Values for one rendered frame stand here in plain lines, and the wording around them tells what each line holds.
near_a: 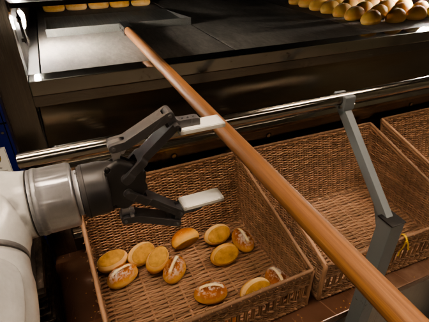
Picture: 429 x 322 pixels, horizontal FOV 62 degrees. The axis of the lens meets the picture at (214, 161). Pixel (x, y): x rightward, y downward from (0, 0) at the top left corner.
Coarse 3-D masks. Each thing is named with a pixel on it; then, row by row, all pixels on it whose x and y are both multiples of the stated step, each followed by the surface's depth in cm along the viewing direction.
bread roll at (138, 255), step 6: (138, 246) 115; (144, 246) 116; (150, 246) 117; (132, 252) 113; (138, 252) 114; (144, 252) 115; (132, 258) 112; (138, 258) 113; (144, 258) 114; (138, 264) 113
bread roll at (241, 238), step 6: (240, 228) 124; (234, 234) 122; (240, 234) 120; (246, 234) 120; (234, 240) 122; (240, 240) 120; (246, 240) 119; (252, 240) 120; (240, 246) 120; (246, 246) 119; (252, 246) 119; (246, 252) 120
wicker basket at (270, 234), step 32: (224, 160) 125; (160, 192) 118; (192, 192) 123; (224, 192) 128; (256, 192) 117; (96, 224) 112; (128, 224) 116; (192, 224) 127; (256, 224) 123; (96, 256) 115; (192, 256) 119; (256, 256) 120; (288, 256) 108; (96, 288) 87; (128, 288) 109; (160, 288) 109; (288, 288) 96; (128, 320) 100; (160, 320) 100; (192, 320) 84; (224, 320) 90; (256, 320) 97
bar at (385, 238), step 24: (336, 96) 85; (360, 96) 87; (240, 120) 76; (72, 144) 65; (96, 144) 66; (360, 144) 85; (24, 168) 63; (360, 168) 86; (384, 216) 82; (384, 240) 82; (384, 264) 87; (360, 312) 96
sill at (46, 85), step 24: (264, 48) 117; (288, 48) 117; (312, 48) 120; (336, 48) 124; (360, 48) 128; (72, 72) 97; (96, 72) 97; (120, 72) 99; (144, 72) 101; (192, 72) 107
